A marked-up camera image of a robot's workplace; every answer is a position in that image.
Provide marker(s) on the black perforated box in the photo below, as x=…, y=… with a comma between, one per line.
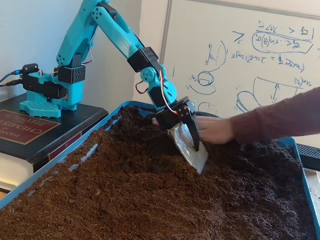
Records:
x=311, y=158

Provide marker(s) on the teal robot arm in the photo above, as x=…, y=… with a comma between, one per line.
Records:
x=117, y=37

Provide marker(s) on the person's hand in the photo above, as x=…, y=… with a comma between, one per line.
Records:
x=217, y=130

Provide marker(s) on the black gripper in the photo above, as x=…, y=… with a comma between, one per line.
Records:
x=168, y=121

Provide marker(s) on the whiteboard with blue sketches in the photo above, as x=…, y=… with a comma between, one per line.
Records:
x=250, y=55

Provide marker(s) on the brown soil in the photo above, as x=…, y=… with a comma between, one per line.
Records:
x=125, y=195

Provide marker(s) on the blue plastic tray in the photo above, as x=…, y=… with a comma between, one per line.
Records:
x=135, y=103

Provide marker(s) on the black chemistry physics handbook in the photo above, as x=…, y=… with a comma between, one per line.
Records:
x=15, y=127

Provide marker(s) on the forearm in maroon sleeve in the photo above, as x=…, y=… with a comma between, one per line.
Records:
x=275, y=117

